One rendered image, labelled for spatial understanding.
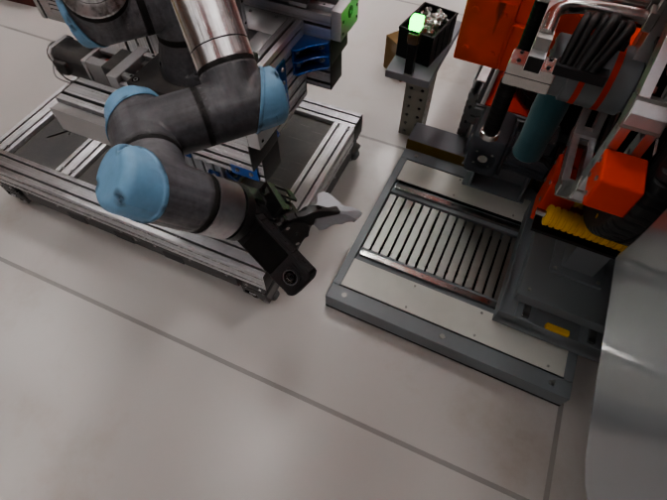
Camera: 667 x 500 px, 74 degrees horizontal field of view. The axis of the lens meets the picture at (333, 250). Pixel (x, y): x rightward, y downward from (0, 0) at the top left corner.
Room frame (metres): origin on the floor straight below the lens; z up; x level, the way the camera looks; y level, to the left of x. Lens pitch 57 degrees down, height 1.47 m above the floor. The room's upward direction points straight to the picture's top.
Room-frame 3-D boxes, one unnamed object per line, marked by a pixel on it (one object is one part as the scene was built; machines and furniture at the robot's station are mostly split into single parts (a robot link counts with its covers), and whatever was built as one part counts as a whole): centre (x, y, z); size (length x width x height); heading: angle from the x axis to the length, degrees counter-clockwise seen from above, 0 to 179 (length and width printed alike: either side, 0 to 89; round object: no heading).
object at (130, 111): (0.42, 0.22, 1.09); 0.11 x 0.11 x 0.08; 25
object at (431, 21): (1.58, -0.35, 0.51); 0.20 x 0.14 x 0.13; 146
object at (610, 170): (0.55, -0.51, 0.85); 0.09 x 0.08 x 0.07; 155
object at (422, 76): (1.61, -0.36, 0.44); 0.43 x 0.17 x 0.03; 155
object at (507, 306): (0.76, -0.80, 0.13); 0.50 x 0.36 x 0.10; 155
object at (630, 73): (0.86, -0.58, 0.85); 0.21 x 0.14 x 0.14; 65
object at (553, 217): (0.68, -0.68, 0.51); 0.29 x 0.06 x 0.06; 65
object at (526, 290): (0.76, -0.80, 0.32); 0.40 x 0.30 x 0.28; 155
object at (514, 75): (0.77, -0.39, 0.93); 0.09 x 0.05 x 0.05; 65
